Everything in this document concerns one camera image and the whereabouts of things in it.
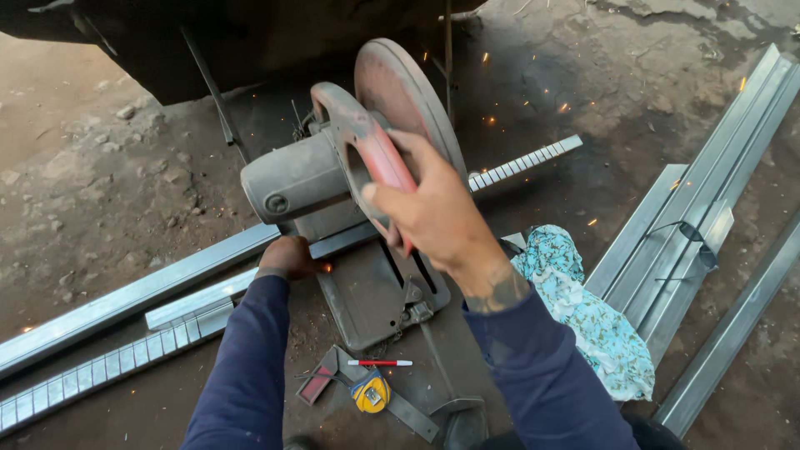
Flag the person's right hand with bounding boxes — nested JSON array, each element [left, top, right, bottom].
[[361, 129, 517, 276]]

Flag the marked steel strip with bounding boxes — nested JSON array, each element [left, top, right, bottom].
[[0, 300, 236, 433]]

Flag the upright thin metal rod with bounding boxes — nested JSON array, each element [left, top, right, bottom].
[[444, 0, 455, 121]]

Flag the dark vehicle body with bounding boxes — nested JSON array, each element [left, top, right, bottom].
[[0, 0, 490, 106]]

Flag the steel square tube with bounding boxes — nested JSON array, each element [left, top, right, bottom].
[[652, 211, 800, 440]]

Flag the partly slotted steel tube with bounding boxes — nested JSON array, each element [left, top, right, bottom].
[[145, 134, 583, 331]]

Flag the grey and red chop saw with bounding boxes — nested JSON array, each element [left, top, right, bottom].
[[240, 37, 470, 352]]

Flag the person's black shoe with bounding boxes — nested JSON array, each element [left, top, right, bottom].
[[442, 405, 490, 450]]

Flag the black safety glasses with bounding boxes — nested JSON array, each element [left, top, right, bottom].
[[643, 220, 720, 283]]

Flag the steel try square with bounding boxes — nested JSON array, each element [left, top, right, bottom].
[[296, 345, 441, 444]]

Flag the bent grey steel bar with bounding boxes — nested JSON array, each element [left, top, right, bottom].
[[419, 321, 486, 418]]

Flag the yellow tape measure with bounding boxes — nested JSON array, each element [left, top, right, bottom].
[[349, 369, 392, 415]]

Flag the short wide steel channel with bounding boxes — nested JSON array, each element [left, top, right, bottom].
[[584, 164, 690, 300]]

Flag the slanted dark metal rod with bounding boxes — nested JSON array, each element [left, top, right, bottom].
[[180, 25, 252, 165]]

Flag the teal floral cloth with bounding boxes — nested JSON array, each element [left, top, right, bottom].
[[510, 224, 656, 403]]

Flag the long plain steel tube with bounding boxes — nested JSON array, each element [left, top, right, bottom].
[[0, 223, 281, 380]]

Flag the long steel channel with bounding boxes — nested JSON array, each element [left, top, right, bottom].
[[605, 43, 800, 329]]

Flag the person's left hand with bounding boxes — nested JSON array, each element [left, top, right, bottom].
[[256, 235, 328, 282]]

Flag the short narrow steel channel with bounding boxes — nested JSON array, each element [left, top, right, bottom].
[[637, 200, 736, 368]]

